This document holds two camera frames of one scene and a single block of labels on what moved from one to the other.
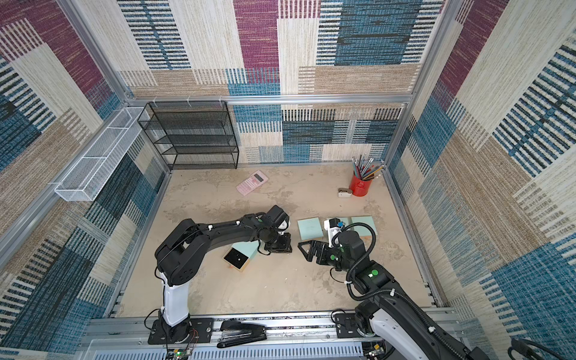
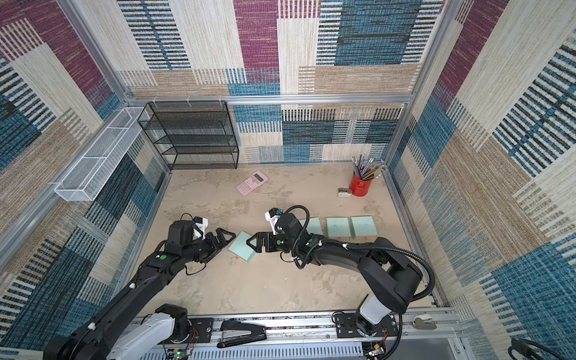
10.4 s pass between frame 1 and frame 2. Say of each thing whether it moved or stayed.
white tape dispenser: stayed
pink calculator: stayed
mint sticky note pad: moved
